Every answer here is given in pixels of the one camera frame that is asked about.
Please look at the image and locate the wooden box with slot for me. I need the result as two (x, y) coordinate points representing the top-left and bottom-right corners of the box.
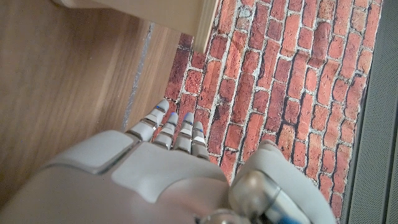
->
(52, 0), (220, 54)

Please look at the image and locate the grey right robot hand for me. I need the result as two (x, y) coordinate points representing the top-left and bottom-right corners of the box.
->
(0, 98), (338, 224)

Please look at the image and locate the brick wall print backdrop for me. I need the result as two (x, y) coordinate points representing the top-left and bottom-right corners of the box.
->
(152, 0), (384, 222)

